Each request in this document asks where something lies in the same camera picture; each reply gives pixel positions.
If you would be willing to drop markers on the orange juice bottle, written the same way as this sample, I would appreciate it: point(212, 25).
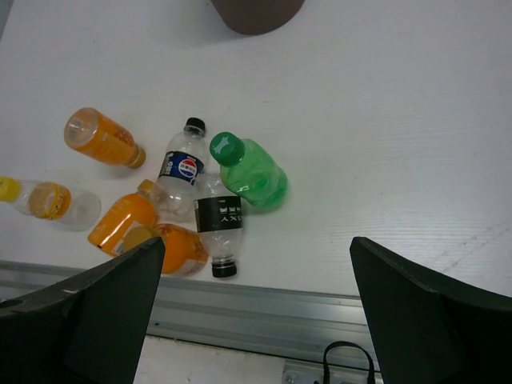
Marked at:
point(184, 253)
point(130, 211)
point(93, 134)

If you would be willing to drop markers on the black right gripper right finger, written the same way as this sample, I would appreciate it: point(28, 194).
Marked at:
point(427, 327)

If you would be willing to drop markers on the orange juice bottle front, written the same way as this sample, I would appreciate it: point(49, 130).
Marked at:
point(184, 253)

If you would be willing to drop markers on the clear bottle black label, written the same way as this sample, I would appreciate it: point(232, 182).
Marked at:
point(218, 216)

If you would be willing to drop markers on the brown plastic bin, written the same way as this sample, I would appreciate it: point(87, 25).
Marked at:
point(256, 17)

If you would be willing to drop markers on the aluminium table edge rail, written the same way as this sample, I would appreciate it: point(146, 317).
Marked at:
point(284, 323)

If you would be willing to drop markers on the clear Pepsi bottle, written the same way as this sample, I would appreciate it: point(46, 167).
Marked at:
point(185, 159)

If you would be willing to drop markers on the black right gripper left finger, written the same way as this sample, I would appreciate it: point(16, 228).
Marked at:
point(89, 328)

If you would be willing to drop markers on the clear bottle yellow cap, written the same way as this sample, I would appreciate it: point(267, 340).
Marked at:
point(69, 209)

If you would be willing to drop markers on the green plastic bottle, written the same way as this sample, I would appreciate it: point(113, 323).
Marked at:
point(247, 170)

